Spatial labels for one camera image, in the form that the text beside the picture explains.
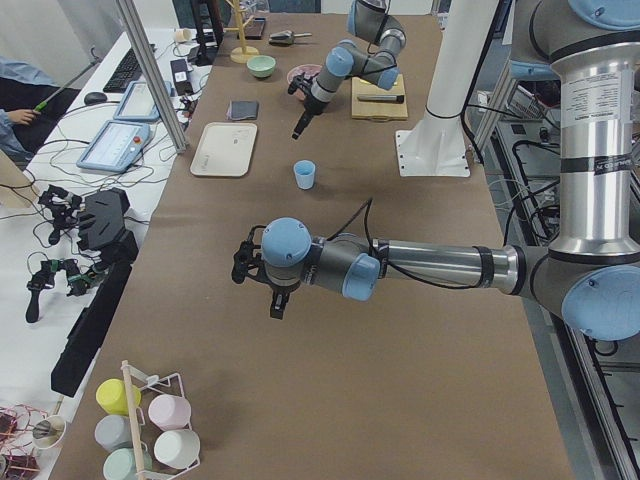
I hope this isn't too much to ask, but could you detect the wooden mug tree stand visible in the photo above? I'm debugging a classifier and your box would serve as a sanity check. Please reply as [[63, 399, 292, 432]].
[[225, 0, 259, 64]]

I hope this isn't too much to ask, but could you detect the black computer mouse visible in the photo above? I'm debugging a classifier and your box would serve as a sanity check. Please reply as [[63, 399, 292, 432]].
[[83, 91, 108, 106]]

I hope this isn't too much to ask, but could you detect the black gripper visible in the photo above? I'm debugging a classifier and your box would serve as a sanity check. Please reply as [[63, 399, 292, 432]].
[[248, 259, 300, 319], [292, 78, 327, 140]]

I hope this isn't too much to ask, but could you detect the far teach pendant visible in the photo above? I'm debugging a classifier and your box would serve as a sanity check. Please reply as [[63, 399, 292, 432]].
[[113, 80, 160, 123]]

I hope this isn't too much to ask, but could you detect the paper cup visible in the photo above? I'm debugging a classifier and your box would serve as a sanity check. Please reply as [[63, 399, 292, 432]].
[[173, 28, 193, 44]]

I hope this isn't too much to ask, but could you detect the black glass tray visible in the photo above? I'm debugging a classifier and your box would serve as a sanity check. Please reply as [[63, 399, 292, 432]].
[[244, 17, 267, 40]]

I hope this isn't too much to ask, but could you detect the grey cup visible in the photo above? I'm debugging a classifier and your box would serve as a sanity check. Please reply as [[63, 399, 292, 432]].
[[94, 415, 132, 452]]

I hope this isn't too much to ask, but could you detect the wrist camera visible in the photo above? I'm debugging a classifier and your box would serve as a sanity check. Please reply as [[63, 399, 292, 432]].
[[231, 240, 263, 284], [287, 74, 312, 100]]

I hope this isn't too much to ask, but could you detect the steel muddler rod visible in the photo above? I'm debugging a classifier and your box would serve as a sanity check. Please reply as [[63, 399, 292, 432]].
[[357, 94, 405, 104]]

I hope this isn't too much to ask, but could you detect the grey folded cloth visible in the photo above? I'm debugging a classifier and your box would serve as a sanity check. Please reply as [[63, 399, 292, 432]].
[[227, 100, 259, 121]]

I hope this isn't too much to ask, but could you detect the mint green cup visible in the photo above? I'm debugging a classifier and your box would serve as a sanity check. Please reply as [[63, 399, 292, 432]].
[[102, 448, 137, 480]]

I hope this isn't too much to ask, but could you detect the pink cup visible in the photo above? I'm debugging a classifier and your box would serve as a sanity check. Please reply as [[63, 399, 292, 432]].
[[148, 394, 192, 431]]

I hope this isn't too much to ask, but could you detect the aluminium frame post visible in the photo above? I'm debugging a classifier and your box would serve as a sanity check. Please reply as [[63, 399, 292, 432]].
[[115, 0, 187, 154]]

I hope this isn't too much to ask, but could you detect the cream rabbit tray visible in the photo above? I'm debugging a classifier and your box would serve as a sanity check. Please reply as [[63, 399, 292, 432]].
[[190, 122, 258, 177]]

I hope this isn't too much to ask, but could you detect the white cup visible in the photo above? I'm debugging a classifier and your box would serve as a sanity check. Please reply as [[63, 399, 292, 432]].
[[154, 429, 201, 469]]

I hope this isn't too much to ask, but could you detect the wooden cutting board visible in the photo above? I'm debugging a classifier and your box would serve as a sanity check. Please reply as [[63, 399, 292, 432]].
[[351, 74, 409, 121]]

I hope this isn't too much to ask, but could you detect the black power box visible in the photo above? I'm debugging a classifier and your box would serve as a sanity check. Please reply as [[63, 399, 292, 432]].
[[170, 58, 194, 96]]

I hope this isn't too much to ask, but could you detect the near teach pendant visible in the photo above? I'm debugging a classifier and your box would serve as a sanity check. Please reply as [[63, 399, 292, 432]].
[[76, 120, 151, 173]]

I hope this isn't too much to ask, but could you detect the green bowl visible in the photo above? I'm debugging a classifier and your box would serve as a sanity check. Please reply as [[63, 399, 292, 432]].
[[246, 55, 276, 79]]

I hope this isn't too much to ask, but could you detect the black keyboard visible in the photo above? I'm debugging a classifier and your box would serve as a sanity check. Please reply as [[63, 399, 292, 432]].
[[102, 48, 142, 93]]

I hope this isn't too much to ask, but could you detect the pink bowl of ice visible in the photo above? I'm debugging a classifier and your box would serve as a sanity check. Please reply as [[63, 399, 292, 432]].
[[286, 64, 322, 87]]

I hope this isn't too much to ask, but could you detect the teach pendant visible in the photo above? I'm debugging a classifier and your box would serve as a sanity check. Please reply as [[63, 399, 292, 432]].
[[113, 80, 160, 123], [76, 120, 151, 173]]

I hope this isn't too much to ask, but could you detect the white wire cup rack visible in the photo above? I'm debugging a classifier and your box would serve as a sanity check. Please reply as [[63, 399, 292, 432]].
[[121, 360, 201, 479]]

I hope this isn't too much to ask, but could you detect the light blue plastic cup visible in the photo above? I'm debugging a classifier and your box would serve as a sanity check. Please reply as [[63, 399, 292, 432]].
[[293, 159, 316, 190]]

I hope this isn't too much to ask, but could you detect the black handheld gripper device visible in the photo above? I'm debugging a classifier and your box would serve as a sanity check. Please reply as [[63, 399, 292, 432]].
[[26, 185, 139, 397]]

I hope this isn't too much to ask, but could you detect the yellow cup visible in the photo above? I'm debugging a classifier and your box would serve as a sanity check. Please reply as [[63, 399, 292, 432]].
[[95, 378, 129, 416]]

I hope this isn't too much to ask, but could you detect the seated person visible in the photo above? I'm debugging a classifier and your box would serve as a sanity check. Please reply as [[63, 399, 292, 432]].
[[1, 57, 79, 163]]

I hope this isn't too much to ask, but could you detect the steel ice scoop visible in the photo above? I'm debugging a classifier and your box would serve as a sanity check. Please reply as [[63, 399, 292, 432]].
[[268, 30, 312, 46]]

